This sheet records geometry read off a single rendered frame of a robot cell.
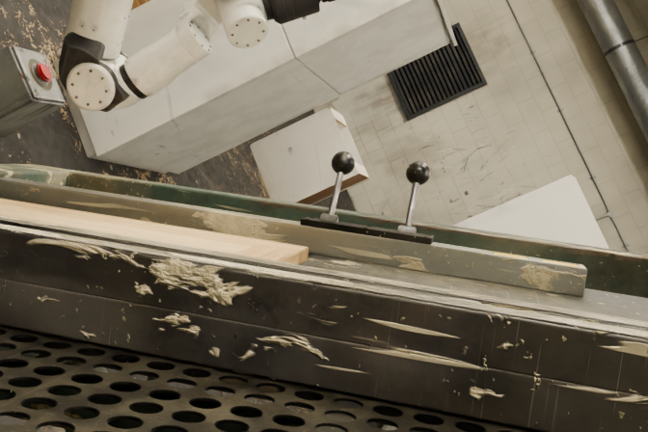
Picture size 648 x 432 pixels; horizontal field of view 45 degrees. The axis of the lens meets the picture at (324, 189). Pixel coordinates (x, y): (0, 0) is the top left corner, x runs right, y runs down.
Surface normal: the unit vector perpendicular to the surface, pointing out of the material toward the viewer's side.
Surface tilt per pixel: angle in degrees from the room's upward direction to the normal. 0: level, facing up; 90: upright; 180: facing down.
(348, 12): 90
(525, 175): 90
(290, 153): 88
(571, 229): 90
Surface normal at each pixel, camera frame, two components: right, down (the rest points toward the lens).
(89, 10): -0.07, 0.33
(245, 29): 0.29, 0.75
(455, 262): -0.21, 0.03
